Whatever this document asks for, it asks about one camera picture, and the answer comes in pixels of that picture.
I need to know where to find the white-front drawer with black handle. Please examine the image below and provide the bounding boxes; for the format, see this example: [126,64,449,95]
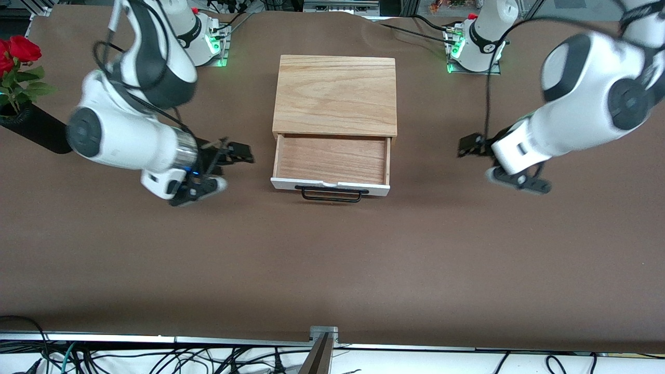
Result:
[270,132,391,203]

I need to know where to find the light wooden cabinet box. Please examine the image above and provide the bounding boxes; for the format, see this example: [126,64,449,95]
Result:
[272,55,398,149]

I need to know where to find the black ribbed vase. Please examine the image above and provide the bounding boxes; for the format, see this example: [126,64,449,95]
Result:
[0,101,73,155]

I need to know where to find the red roses with green leaves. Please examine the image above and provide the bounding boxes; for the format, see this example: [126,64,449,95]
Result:
[0,35,58,115]

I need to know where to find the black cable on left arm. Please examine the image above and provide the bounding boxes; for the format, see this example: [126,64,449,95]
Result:
[483,16,629,143]

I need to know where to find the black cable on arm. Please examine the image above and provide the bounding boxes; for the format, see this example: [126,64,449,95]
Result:
[483,16,629,143]
[92,0,204,156]

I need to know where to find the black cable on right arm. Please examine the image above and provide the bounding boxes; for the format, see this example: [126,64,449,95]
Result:
[92,0,204,156]

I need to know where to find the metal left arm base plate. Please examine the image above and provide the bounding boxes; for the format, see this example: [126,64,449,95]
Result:
[444,26,502,76]

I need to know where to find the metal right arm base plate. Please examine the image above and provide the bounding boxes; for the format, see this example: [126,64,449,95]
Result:
[174,13,232,68]

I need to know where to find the black cable across table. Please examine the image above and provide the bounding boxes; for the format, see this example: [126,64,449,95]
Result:
[371,15,450,43]

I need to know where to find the black cable at base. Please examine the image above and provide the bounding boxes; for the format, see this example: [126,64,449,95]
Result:
[221,8,256,34]

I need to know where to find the aluminium frame with electronics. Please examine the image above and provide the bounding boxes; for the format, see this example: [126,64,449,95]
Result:
[303,0,381,15]

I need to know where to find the black looped cable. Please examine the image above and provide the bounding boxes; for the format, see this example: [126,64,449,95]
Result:
[0,315,51,374]

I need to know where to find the grey metal bracket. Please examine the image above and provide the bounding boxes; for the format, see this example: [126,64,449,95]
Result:
[310,326,339,346]

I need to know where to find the green cable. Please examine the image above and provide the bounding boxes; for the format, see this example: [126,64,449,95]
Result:
[60,343,77,374]

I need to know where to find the dark camera mount post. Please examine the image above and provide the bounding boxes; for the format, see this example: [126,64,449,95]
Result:
[299,332,333,374]

